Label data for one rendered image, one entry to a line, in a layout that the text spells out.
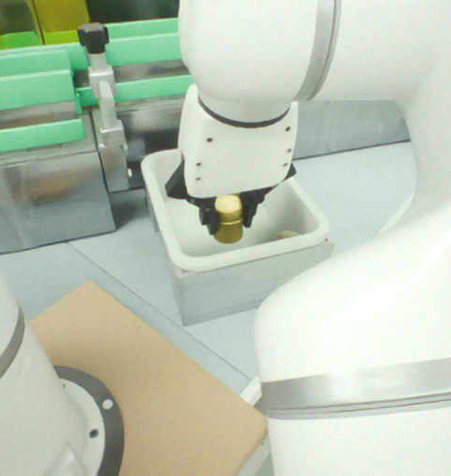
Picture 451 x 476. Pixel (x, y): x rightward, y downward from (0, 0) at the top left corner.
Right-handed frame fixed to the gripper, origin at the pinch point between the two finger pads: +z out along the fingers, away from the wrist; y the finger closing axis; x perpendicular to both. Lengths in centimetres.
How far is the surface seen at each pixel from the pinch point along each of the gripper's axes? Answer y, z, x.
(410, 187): -33.2, 11.1, -5.9
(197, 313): 5.5, 5.3, 8.7
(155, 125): 4.3, 4.4, -20.0
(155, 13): -0.6, 1.1, -43.9
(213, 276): 3.7, 0.3, 7.3
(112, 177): 11.4, 3.0, -10.4
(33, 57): 17.7, -6.3, -22.4
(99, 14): 8.7, 0.6, -44.1
